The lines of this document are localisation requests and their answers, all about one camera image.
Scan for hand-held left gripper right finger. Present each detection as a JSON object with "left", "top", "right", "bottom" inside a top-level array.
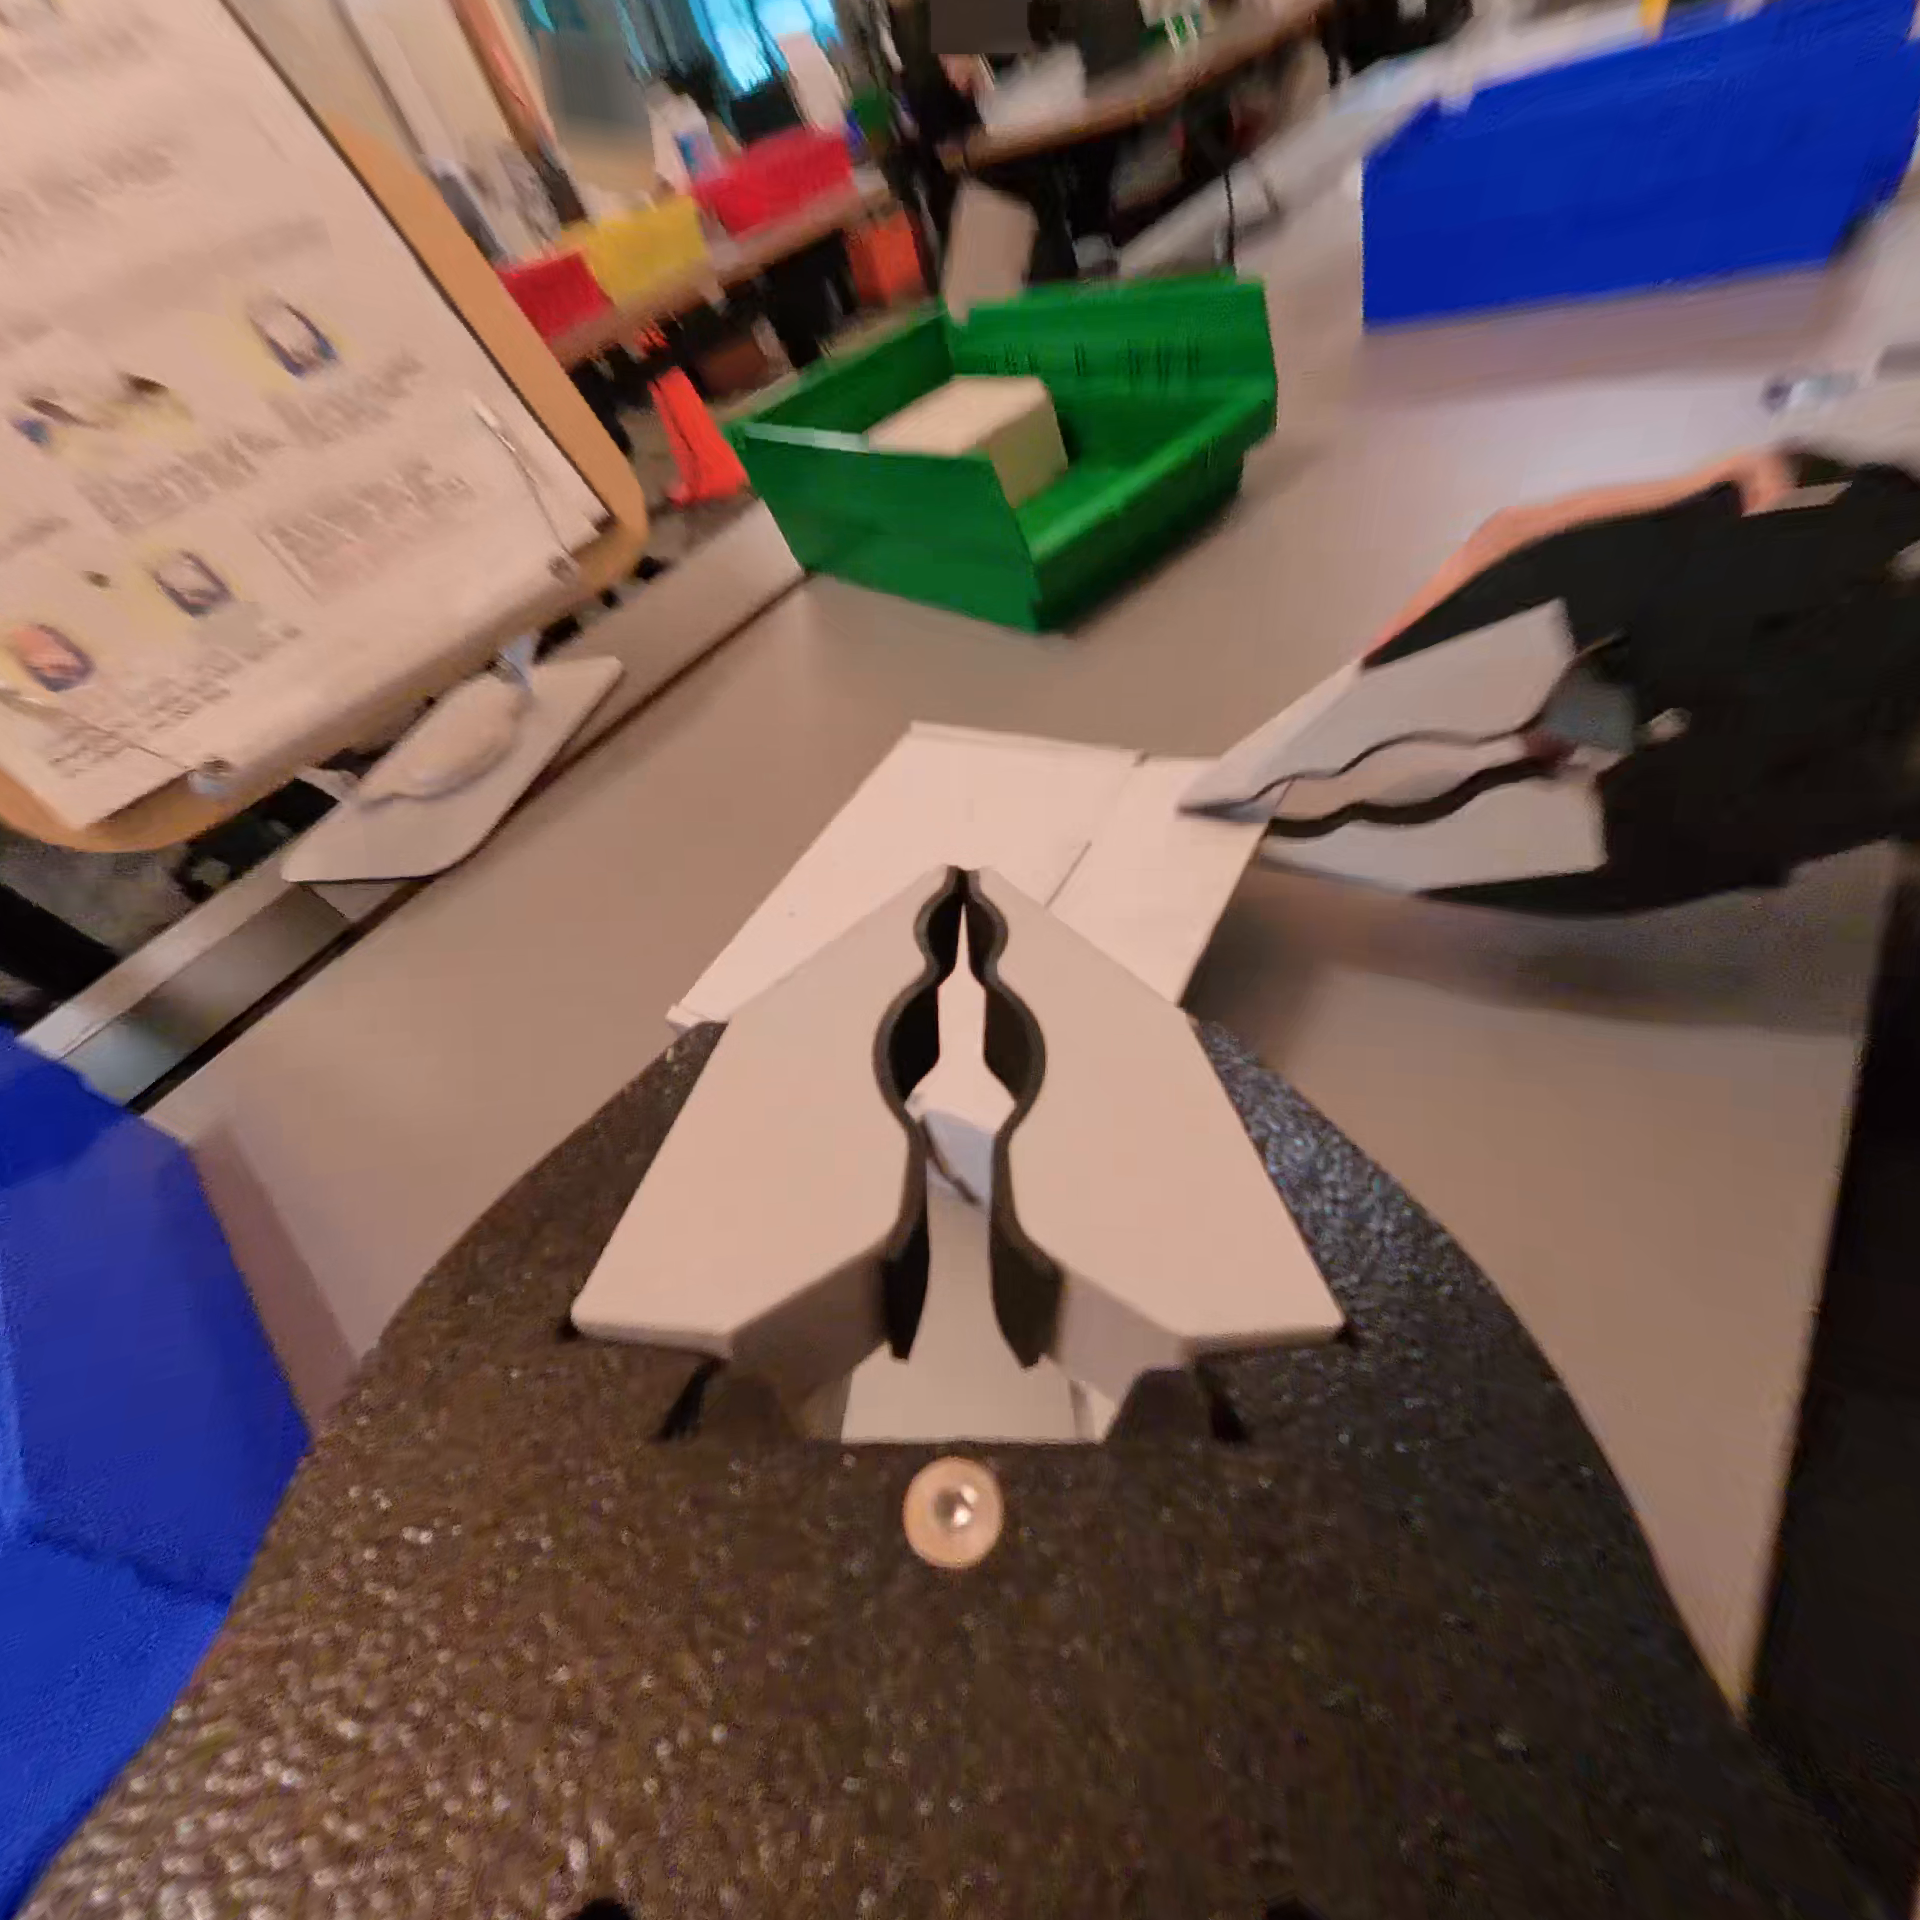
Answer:
[{"left": 968, "top": 865, "right": 1347, "bottom": 1440}]

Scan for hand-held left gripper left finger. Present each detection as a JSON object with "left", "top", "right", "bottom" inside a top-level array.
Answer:
[{"left": 569, "top": 865, "right": 965, "bottom": 1434}]

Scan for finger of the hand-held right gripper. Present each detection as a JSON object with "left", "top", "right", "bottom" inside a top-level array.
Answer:
[
  {"left": 1192, "top": 599, "right": 1593, "bottom": 818},
  {"left": 1259, "top": 743, "right": 1615, "bottom": 896}
]

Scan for green plastic bin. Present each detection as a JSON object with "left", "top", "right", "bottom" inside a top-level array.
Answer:
[{"left": 725, "top": 274, "right": 1281, "bottom": 636}]

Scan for white cardboard mailer box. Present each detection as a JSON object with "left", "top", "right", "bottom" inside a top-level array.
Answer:
[
  {"left": 866, "top": 375, "right": 1072, "bottom": 510},
  {"left": 667, "top": 721, "right": 1279, "bottom": 1203}
]

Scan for blue plastic bin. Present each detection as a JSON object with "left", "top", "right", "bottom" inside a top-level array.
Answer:
[
  {"left": 0, "top": 1027, "right": 313, "bottom": 1912},
  {"left": 1363, "top": 0, "right": 1920, "bottom": 330}
]

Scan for person's right hand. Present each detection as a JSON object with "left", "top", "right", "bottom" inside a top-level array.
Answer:
[{"left": 1459, "top": 456, "right": 1797, "bottom": 576}]

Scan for white document stand base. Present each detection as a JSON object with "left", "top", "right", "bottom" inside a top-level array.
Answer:
[{"left": 282, "top": 651, "right": 627, "bottom": 887}]

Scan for long wooden background table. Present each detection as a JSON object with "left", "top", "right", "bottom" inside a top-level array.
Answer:
[{"left": 547, "top": 0, "right": 1338, "bottom": 370}]

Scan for wooden document stand board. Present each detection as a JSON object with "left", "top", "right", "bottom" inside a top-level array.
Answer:
[{"left": 0, "top": 0, "right": 650, "bottom": 857}]

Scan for orange cone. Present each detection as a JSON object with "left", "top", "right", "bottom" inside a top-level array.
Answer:
[{"left": 651, "top": 367, "right": 749, "bottom": 510}]

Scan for red storage bin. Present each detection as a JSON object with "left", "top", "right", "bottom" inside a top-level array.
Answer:
[
  {"left": 696, "top": 131, "right": 857, "bottom": 236},
  {"left": 501, "top": 249, "right": 617, "bottom": 340}
]

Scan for yellow storage bin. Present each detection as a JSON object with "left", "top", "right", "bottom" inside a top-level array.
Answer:
[{"left": 562, "top": 194, "right": 715, "bottom": 305}]

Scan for printed instruction sheet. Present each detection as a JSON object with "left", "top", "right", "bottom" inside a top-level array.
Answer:
[{"left": 0, "top": 0, "right": 608, "bottom": 834}]

